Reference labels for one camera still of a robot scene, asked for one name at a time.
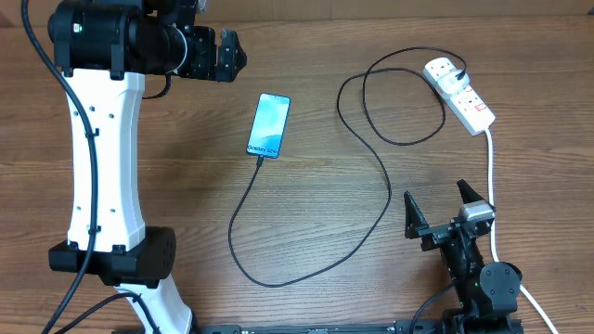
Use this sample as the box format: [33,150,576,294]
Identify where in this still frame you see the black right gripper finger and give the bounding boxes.
[457,179,484,204]
[404,191,429,239]

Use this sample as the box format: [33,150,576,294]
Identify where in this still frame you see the Samsung Galaxy smartphone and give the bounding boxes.
[246,93,291,159]

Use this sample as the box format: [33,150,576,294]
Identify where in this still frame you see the black USB-C charger cable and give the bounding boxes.
[226,45,469,289]

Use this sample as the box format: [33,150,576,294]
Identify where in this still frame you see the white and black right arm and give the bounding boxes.
[395,179,524,334]

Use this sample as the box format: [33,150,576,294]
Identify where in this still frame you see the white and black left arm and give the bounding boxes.
[48,0,247,333]

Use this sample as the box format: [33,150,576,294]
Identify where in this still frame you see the white charger adapter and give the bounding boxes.
[437,70,470,99]

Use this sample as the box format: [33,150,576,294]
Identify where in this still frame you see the white power strip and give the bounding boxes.
[423,58,496,135]

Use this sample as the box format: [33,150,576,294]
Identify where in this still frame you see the white power strip cord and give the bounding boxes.
[482,128,561,334]

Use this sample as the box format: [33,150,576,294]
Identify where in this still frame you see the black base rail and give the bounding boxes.
[110,317,525,334]

